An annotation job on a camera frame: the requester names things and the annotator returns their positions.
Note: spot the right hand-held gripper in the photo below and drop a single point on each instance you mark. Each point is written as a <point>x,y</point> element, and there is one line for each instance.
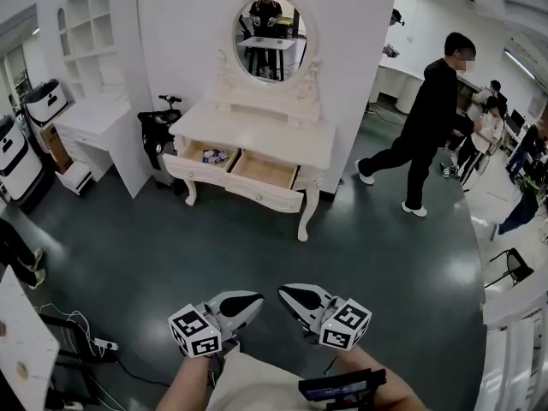
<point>342,328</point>

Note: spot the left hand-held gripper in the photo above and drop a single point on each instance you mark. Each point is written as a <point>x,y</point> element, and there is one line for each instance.
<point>194,332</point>

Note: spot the wooden drawer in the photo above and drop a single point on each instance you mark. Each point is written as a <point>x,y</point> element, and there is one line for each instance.
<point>192,150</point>
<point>263,169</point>

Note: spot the person's left forearm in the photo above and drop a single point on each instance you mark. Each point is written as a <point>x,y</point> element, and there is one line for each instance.
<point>184,383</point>

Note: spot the person's right forearm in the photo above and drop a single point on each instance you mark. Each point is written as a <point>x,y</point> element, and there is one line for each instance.
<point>364,358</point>

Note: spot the white vanity dressing table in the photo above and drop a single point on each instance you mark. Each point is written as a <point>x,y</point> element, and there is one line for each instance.
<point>257,131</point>

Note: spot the person's white dress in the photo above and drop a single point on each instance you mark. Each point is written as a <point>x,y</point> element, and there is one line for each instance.
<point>252,383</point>

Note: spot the black chest-mounted device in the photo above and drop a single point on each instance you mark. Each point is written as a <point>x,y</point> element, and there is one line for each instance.
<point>338,390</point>

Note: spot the white power strip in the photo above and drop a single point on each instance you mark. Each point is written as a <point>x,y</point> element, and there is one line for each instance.
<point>106,344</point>

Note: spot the clear plastic bag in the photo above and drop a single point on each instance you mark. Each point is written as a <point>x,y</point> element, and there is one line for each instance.
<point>220,156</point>

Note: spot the blue packet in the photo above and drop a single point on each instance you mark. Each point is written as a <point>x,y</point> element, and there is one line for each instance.
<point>207,156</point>

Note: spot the black bag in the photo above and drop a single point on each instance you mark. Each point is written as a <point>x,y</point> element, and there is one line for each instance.
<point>156,131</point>

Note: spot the black chair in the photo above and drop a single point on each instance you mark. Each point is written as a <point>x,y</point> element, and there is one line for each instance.
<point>516,266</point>

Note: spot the black scooter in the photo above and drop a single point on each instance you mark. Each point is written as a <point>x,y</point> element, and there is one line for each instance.
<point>169,99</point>

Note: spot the white side desk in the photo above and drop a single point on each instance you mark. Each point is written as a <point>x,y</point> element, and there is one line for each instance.
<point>98,118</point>

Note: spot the cardboard box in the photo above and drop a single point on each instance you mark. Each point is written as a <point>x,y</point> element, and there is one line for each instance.
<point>57,148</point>

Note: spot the white long counter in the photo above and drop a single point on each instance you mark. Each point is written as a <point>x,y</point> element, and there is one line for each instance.
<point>411,84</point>

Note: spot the white service robot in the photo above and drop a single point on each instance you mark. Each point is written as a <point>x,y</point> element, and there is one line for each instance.
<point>47,101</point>
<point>17,161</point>

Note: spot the oval white framed mirror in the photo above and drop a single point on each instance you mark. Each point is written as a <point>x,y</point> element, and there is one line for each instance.
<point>274,37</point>

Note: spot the ceiling light strip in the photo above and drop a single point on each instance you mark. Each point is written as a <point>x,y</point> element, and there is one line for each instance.
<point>518,63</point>

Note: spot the white shelf unit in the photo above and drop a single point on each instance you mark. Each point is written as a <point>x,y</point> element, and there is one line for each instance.
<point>87,19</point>

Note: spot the white glossy furniture frame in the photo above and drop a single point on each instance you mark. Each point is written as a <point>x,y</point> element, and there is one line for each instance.
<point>514,311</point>

